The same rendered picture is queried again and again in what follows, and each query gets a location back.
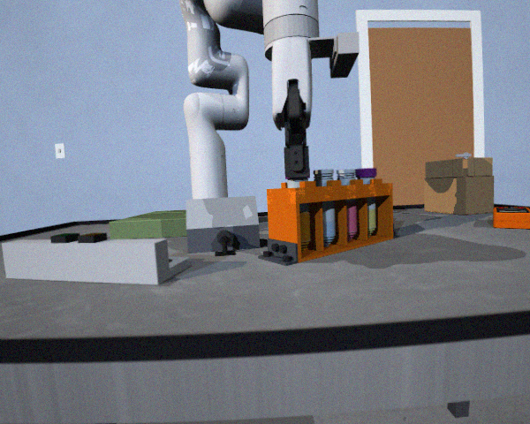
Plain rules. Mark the brown cardboard box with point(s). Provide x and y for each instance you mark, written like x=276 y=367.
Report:
x=447 y=189

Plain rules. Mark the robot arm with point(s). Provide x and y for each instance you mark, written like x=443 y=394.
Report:
x=210 y=67

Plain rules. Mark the orange tube rack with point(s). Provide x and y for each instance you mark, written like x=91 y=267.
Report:
x=284 y=219

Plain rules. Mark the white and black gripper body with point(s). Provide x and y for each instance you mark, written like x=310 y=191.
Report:
x=291 y=60

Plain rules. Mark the grey button housing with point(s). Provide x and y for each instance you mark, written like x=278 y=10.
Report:
x=231 y=221

